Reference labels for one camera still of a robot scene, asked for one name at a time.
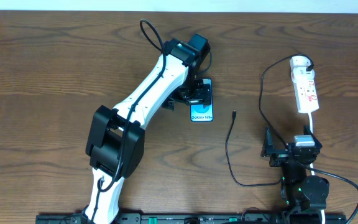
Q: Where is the white power strip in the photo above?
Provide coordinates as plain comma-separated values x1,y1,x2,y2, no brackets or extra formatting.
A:
290,55,319,114

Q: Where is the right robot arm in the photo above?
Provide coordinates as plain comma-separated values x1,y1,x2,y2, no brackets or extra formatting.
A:
260,126,329,223

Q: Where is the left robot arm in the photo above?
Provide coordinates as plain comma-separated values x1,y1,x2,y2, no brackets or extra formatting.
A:
81,34,213,223

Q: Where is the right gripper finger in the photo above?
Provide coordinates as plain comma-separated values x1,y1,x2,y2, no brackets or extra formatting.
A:
303,125,322,149
260,126,274,157

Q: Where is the blue Samsung Galaxy smartphone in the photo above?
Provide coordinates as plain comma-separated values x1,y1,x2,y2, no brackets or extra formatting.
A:
190,78,213,123

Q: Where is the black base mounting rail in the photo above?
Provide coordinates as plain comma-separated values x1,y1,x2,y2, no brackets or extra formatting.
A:
35,212,347,224

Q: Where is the white USB charger plug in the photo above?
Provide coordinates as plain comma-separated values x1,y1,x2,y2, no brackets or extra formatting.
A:
291,67,314,83

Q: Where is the black USB charging cable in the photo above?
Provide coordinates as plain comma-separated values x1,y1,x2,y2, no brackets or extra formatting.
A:
225,53,315,188

